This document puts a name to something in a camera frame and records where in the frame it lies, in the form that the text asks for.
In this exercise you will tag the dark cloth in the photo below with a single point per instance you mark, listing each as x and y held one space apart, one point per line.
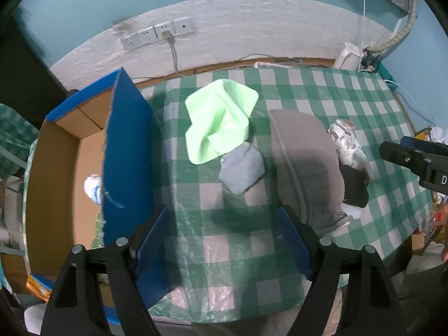
24 70

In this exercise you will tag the green checked cloth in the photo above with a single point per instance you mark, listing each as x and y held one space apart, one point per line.
14 136

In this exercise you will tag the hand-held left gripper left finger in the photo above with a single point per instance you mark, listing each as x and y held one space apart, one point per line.
154 238

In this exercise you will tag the beige wrapped pipe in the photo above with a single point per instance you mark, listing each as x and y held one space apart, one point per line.
402 33

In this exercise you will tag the white and blue packet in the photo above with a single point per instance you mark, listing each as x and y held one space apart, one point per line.
93 189

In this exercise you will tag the light green cloth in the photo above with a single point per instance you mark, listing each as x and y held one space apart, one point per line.
217 122

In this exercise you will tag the white wall socket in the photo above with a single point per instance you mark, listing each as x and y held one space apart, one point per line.
147 36
184 25
161 28
130 42

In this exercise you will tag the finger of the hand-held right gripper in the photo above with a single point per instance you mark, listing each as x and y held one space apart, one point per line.
430 171
427 146

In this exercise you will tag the colourful snack bags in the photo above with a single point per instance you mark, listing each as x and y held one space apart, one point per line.
434 224

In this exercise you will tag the orange packet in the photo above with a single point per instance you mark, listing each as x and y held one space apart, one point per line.
38 287

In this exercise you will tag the black sock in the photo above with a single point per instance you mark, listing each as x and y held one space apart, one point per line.
355 187

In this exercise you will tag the white electric kettle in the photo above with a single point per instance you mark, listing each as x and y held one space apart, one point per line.
348 56

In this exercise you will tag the crumpled white plastic bag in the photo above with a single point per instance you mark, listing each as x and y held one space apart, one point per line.
346 143

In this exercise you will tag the small grey cloth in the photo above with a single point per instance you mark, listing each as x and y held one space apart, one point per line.
243 169

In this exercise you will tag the yellow packet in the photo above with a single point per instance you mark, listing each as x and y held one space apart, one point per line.
421 135

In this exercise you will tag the green checked tablecloth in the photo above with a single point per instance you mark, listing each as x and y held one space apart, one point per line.
350 91

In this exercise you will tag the grey-brown garment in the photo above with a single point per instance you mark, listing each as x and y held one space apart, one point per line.
308 168

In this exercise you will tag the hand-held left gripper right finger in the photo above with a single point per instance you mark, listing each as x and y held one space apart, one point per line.
294 245

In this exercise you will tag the blue cardboard box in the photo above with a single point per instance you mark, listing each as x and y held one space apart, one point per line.
129 154

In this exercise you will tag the white plastic strip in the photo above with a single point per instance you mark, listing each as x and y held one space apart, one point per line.
273 64

